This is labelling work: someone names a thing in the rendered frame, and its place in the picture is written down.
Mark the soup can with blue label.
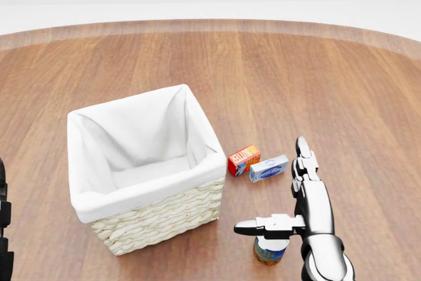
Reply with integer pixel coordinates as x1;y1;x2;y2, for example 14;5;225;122
253;236;291;267

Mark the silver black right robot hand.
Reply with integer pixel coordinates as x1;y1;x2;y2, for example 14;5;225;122
234;136;335;240

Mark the red butter box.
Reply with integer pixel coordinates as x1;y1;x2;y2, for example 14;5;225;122
227;144;262;178

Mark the wicker basket with white liner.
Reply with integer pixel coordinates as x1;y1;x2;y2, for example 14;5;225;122
66;84;228;257

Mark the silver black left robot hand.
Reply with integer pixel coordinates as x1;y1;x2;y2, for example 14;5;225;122
0;157;15;281

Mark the blue and white box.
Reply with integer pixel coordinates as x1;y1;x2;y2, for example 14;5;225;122
248;154;290;184

